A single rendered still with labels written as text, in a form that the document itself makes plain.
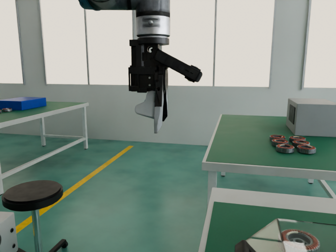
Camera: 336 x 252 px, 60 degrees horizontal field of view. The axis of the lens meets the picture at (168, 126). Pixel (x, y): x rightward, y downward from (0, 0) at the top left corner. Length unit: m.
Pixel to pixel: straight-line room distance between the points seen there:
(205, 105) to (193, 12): 1.47
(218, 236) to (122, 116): 4.37
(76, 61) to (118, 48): 0.82
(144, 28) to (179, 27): 4.27
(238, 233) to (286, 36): 4.05
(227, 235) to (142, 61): 0.64
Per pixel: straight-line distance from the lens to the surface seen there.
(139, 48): 0.66
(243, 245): 0.42
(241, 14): 4.84
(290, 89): 4.85
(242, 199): 1.29
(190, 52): 4.84
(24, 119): 3.60
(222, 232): 1.05
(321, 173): 1.78
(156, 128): 0.61
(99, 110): 5.40
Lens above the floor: 1.29
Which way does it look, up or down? 11 degrees down
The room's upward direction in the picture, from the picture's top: straight up
